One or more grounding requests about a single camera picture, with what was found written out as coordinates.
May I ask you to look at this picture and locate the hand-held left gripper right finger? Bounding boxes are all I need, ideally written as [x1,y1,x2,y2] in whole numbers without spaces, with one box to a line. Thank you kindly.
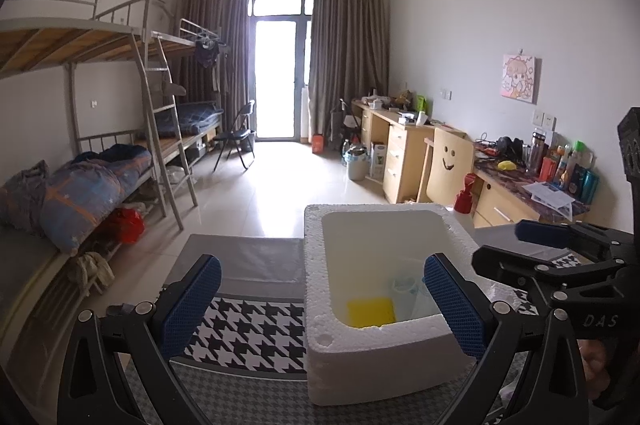
[422,252,588,425]

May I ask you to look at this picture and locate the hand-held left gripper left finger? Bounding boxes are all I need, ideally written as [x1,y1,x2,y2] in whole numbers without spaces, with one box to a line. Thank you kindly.
[57,253,222,425]

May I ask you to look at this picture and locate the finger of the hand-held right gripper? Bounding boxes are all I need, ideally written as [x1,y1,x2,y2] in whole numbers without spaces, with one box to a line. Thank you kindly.
[515,219,623,258]
[471,244,601,301]

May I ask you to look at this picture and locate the white foam box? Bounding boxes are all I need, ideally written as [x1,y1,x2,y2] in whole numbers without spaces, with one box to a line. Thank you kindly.
[302,203,516,407]

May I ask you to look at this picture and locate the white paper sheets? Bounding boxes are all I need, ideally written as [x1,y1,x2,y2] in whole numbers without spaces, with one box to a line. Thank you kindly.
[522,181,576,218]

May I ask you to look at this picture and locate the wooden desk with dark top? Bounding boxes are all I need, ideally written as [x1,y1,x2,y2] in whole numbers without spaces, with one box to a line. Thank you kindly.
[425,137,601,231]

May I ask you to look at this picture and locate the clear plastic water bottle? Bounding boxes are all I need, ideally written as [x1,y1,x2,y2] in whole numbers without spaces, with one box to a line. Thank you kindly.
[390,272,431,321]

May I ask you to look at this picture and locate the houndstooth patterned sheet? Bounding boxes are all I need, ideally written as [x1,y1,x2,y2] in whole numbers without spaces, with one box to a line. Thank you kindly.
[117,225,601,425]

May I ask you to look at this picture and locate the dark blue bottle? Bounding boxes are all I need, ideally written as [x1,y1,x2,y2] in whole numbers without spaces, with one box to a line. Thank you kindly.
[567,164,591,200]

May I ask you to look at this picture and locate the teal bottle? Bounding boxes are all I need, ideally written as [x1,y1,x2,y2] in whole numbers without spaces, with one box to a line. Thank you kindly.
[582,170,600,206]

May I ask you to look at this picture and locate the red bottle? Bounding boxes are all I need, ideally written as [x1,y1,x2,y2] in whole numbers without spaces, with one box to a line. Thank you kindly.
[453,172,479,214]

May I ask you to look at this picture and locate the yellow sponge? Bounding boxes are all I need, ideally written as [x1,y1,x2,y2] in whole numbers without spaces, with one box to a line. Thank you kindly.
[346,297,397,328]

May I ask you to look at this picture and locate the clear drinking tumbler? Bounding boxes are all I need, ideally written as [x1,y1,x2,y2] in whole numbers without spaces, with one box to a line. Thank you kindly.
[530,131,547,178]

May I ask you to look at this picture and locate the black headphones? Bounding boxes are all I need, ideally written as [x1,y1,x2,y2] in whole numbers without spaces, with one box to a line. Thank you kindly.
[492,136,523,160]

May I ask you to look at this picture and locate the red plastic bag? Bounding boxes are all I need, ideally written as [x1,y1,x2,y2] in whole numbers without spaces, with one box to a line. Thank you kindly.
[97,207,146,248]

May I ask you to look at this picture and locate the beige crumpled cloth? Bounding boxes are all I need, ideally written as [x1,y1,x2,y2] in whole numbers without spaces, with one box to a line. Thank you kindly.
[67,250,116,296]

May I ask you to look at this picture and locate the wooden chair with smiley face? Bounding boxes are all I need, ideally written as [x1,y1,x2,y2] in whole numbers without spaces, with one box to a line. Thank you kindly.
[416,127,476,206]

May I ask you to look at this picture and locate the blue plaid quilt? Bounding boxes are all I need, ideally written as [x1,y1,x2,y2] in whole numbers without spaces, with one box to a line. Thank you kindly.
[40,144,153,256]

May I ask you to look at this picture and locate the light wooden desk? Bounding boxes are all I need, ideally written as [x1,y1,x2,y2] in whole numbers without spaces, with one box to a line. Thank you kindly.
[351,99,468,204]

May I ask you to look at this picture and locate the white carton with green print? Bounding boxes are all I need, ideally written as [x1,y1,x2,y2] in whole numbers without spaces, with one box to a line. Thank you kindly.
[370,142,388,180]

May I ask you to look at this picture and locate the black folding chair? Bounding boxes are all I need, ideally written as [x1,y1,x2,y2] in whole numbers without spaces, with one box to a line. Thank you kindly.
[214,100,257,172]

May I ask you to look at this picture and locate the blue bed mattress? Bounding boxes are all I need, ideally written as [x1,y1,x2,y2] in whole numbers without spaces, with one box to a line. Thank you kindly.
[152,101,224,138]

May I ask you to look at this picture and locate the dark patterned cloth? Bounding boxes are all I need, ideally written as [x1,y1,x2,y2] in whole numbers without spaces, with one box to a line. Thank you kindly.
[0,160,51,236]

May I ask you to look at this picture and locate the metal bed ladder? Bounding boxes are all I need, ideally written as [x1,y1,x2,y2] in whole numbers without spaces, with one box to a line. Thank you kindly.
[137,32,199,228]

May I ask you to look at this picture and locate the glass balcony door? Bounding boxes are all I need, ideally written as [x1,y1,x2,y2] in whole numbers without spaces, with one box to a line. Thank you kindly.
[248,0,316,140]

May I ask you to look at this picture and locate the hanging dark clothes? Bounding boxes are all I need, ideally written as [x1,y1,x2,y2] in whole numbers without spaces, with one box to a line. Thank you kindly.
[194,36,223,68]

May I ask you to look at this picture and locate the brown curtain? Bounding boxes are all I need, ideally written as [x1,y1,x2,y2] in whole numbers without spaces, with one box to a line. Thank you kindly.
[172,0,251,136]
[307,0,391,140]

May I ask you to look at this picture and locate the metal bunk bed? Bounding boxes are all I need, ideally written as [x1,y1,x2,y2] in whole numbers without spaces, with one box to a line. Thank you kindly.
[0,0,201,336]
[145,17,231,166]

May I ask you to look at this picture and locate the cartoon wall poster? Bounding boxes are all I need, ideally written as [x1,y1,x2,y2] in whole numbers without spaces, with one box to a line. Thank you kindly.
[500,52,542,104]

